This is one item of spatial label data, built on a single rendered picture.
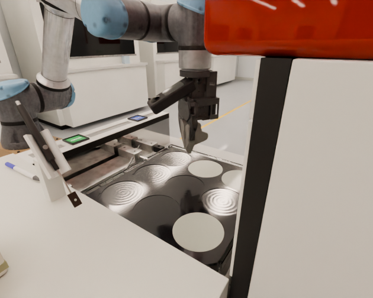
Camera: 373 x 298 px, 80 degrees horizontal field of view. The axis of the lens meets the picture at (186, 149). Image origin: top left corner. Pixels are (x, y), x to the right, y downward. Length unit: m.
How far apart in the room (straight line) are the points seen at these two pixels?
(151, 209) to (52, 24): 0.67
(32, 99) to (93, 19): 0.58
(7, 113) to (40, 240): 0.65
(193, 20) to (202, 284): 0.45
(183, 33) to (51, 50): 0.55
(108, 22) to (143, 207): 0.37
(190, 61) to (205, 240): 0.37
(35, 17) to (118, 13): 3.35
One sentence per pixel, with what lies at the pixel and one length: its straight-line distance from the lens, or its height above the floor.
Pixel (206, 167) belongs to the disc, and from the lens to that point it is 0.66.
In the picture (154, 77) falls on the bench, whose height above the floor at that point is 0.55.
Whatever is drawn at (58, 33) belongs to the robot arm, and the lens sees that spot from 0.92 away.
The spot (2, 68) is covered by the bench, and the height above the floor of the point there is 0.95.
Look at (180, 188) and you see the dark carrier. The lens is 0.57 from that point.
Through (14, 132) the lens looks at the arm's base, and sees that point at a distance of 1.01.
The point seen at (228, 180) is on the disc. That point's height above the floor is 0.90.
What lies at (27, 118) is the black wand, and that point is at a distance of 0.45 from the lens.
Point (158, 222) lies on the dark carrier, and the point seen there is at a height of 0.90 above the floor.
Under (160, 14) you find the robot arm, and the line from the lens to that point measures 0.56.
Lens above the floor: 1.23
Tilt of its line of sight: 25 degrees down
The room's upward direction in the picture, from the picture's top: straight up
